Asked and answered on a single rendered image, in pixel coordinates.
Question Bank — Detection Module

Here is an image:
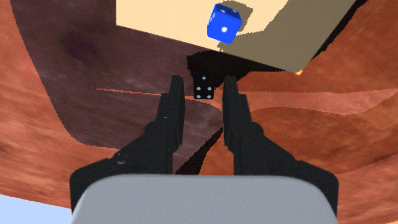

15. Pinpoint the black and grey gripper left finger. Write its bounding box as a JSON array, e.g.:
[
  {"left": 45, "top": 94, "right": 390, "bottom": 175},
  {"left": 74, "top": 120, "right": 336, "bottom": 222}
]
[{"left": 69, "top": 75, "right": 185, "bottom": 215}]

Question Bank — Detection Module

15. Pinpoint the blue die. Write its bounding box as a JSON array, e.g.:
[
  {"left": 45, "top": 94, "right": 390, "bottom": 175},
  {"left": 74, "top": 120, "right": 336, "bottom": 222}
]
[{"left": 207, "top": 3, "right": 242, "bottom": 44}]

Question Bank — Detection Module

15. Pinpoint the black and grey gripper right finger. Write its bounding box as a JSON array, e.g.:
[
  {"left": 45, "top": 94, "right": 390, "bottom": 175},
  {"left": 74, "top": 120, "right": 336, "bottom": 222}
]
[{"left": 221, "top": 76, "right": 339, "bottom": 219}]

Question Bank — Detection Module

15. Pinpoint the black die with white pips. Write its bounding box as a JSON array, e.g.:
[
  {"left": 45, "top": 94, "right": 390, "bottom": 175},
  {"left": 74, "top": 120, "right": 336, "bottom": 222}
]
[{"left": 193, "top": 73, "right": 215, "bottom": 99}]

